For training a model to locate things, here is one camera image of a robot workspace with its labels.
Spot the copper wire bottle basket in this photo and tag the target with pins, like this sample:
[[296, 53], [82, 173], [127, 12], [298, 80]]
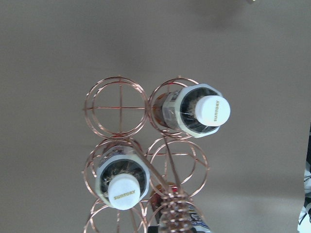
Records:
[[119, 111]]

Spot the tea bottle rear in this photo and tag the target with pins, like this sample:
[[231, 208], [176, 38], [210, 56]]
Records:
[[198, 110]]

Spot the tea bottle middle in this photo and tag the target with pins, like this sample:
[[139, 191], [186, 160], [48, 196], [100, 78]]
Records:
[[122, 178]]

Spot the black case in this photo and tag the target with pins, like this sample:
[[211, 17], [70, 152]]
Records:
[[304, 220]]

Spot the tea bottle near handle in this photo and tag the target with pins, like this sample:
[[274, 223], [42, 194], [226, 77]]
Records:
[[176, 215]]

